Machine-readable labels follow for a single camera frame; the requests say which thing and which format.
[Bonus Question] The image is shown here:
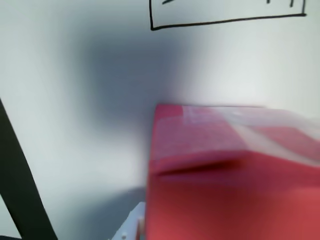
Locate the dark grey mat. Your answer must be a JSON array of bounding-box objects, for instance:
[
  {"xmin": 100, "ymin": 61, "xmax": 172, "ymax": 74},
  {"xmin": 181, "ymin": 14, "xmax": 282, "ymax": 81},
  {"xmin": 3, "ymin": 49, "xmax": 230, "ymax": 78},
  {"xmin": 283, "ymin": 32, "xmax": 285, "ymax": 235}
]
[{"xmin": 0, "ymin": 97, "xmax": 59, "ymax": 240}]

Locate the white paper sheet marked home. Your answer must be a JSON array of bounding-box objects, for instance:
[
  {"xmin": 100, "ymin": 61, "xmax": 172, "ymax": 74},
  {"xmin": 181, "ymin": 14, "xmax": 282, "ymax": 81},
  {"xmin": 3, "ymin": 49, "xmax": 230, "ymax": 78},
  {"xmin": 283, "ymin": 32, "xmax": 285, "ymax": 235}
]
[{"xmin": 0, "ymin": 0, "xmax": 320, "ymax": 240}]

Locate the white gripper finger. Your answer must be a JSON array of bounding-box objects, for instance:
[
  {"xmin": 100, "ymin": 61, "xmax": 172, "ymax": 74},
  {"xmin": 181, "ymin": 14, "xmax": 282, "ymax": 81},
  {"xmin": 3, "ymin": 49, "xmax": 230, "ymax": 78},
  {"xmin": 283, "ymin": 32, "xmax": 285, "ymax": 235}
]
[{"xmin": 107, "ymin": 201, "xmax": 148, "ymax": 240}]

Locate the red paper box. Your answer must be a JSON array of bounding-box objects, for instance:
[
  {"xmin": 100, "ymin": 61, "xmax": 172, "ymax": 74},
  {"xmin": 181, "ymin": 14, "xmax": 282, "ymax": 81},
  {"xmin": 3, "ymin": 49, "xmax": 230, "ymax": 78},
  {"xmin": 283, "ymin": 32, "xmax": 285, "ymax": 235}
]
[{"xmin": 147, "ymin": 103, "xmax": 320, "ymax": 240}]

